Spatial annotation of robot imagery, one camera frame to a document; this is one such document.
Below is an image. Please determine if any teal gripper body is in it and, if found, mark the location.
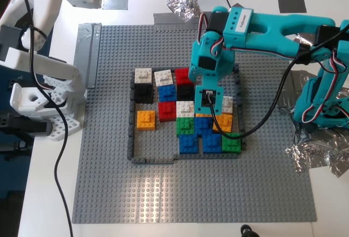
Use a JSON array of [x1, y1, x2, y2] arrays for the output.
[[189, 31, 236, 86]]

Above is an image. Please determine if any red lego cube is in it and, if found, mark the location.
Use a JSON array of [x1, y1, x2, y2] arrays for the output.
[[175, 68, 196, 86], [158, 101, 177, 122]]

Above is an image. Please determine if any white lego cube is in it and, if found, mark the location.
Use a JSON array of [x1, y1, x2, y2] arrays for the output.
[[222, 96, 234, 115], [176, 100, 195, 118], [134, 68, 153, 85], [154, 69, 174, 87]]

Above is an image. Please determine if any black lego cube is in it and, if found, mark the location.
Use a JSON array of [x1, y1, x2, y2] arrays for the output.
[[134, 83, 153, 104], [177, 85, 196, 102]]

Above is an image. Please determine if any blue lego cube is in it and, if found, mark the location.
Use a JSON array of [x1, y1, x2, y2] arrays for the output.
[[179, 134, 199, 155], [194, 116, 215, 135], [158, 85, 177, 102], [202, 134, 223, 155]]

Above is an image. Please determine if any green lego cube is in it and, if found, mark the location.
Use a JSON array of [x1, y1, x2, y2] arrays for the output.
[[221, 133, 243, 155], [176, 116, 196, 137]]

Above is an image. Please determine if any white follower label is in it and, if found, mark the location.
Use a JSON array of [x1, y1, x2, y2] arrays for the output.
[[237, 9, 251, 34]]

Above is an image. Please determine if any dark grey tape square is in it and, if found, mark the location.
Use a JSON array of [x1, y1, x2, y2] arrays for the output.
[[277, 0, 307, 14]]

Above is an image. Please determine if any large crumpled aluminium foil sheet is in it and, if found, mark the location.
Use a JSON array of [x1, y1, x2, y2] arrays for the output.
[[278, 33, 349, 179]]

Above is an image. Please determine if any grey lego baseplate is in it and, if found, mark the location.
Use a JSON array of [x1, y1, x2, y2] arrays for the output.
[[71, 25, 318, 224]]

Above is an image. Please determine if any black table clamp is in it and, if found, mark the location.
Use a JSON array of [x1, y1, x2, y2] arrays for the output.
[[0, 112, 52, 161]]

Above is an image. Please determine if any silver duct tape piece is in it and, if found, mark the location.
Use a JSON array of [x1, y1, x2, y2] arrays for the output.
[[102, 0, 130, 10]]

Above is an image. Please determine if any red white servo wire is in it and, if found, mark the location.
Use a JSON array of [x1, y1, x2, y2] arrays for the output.
[[196, 13, 228, 56]]

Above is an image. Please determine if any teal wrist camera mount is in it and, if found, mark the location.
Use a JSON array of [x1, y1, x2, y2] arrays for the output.
[[194, 83, 225, 117]]

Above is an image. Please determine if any long grey duct tape strip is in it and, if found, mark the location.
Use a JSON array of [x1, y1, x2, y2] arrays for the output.
[[73, 23, 103, 89]]

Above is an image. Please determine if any black camera cable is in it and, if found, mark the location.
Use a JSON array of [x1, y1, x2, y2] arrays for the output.
[[208, 25, 349, 139]]

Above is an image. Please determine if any dark grey lego wall frame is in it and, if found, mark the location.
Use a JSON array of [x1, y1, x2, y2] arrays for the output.
[[127, 64, 246, 165]]

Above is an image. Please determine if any black cable coil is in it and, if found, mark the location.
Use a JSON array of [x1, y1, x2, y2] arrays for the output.
[[239, 224, 262, 237]]

